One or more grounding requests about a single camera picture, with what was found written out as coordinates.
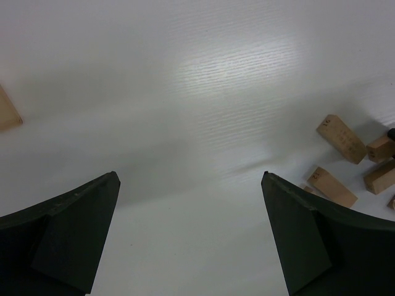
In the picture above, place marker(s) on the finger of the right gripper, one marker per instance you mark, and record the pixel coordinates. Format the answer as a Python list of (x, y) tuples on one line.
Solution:
[(391, 134)]

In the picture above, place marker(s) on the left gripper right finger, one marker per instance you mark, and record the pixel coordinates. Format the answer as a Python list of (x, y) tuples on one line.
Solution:
[(325, 248)]

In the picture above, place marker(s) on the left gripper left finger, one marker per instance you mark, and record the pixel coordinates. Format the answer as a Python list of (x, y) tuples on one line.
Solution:
[(54, 247)]

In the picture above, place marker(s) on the wooden block box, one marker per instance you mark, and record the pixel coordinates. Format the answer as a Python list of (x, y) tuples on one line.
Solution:
[(9, 116)]

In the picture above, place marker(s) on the wood block with print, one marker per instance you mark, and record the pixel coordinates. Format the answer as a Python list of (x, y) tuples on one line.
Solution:
[(308, 189)]

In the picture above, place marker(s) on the wood block numbered twelve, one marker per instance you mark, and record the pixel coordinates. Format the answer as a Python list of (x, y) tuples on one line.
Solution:
[(331, 188)]

